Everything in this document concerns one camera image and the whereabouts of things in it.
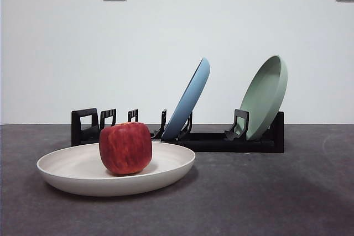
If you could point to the red apple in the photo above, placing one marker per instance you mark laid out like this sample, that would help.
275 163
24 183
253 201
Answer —
125 150

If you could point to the pale cream yellow plate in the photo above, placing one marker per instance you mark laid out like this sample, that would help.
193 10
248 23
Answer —
69 169

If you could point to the blue plate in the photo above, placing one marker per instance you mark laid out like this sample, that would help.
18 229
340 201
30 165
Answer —
190 95

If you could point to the black plate rack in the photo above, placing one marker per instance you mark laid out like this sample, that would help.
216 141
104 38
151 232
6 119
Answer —
221 143

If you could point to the green plate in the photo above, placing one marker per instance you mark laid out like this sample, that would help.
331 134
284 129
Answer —
262 95

